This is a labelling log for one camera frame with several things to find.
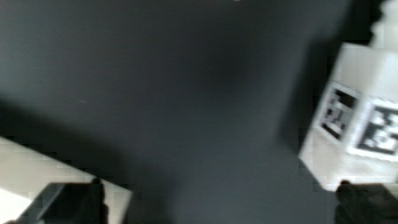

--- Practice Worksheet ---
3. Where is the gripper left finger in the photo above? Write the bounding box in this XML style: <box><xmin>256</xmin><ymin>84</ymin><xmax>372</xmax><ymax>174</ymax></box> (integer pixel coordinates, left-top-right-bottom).
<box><xmin>16</xmin><ymin>178</ymin><xmax>109</xmax><ymax>224</ymax></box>

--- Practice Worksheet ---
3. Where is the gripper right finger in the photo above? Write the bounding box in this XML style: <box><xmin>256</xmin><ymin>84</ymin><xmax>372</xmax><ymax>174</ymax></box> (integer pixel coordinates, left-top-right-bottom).
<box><xmin>334</xmin><ymin>180</ymin><xmax>398</xmax><ymax>224</ymax></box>

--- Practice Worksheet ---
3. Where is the white table leg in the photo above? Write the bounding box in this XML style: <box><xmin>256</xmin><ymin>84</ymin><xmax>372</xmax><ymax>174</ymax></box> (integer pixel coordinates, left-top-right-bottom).
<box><xmin>297</xmin><ymin>19</ymin><xmax>398</xmax><ymax>193</ymax></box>

